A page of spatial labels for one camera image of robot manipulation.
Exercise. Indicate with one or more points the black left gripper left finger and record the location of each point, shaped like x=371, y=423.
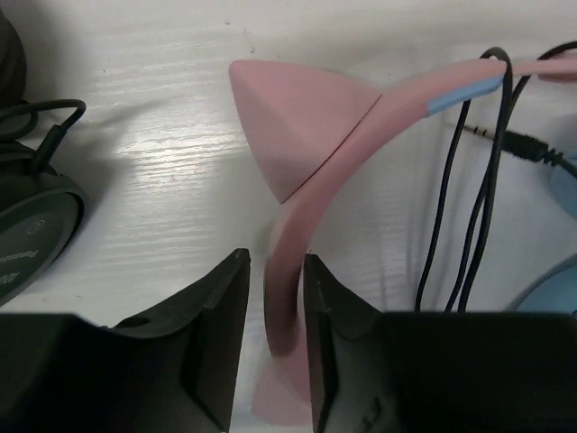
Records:
x=169, y=368

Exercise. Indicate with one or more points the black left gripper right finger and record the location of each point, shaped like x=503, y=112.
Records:
x=401, y=371

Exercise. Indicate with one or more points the pink blue cat ear headphones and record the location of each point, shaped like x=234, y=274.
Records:
x=309, y=131

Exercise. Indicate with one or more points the black over-ear headphones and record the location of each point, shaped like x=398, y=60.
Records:
x=41, y=209

